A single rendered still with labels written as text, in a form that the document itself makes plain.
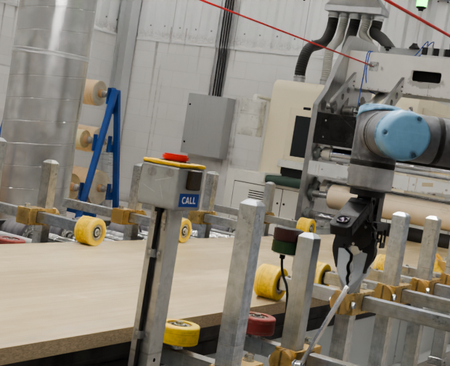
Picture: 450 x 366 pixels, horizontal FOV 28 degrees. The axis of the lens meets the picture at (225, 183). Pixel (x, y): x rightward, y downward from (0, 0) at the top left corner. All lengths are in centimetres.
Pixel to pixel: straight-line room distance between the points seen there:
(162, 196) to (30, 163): 438
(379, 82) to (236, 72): 733
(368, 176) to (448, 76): 295
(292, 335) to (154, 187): 60
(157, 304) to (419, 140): 60
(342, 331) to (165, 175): 84
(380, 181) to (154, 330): 63
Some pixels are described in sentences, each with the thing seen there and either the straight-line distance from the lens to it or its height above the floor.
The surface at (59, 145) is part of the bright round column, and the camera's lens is 573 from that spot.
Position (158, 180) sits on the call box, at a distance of 135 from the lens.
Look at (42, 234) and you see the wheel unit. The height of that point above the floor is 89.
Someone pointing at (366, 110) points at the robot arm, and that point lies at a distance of 181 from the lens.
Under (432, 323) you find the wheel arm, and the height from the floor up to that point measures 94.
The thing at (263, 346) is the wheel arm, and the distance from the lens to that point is 192.
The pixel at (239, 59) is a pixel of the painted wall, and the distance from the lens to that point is 1209.
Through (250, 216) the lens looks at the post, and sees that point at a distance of 158.
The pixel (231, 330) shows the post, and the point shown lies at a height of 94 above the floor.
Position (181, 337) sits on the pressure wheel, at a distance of 171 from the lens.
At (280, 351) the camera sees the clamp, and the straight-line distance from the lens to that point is 182.
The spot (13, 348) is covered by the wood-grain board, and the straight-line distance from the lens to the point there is 146.
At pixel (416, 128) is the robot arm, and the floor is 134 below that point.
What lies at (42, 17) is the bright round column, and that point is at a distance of 573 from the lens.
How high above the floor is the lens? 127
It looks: 3 degrees down
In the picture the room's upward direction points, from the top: 9 degrees clockwise
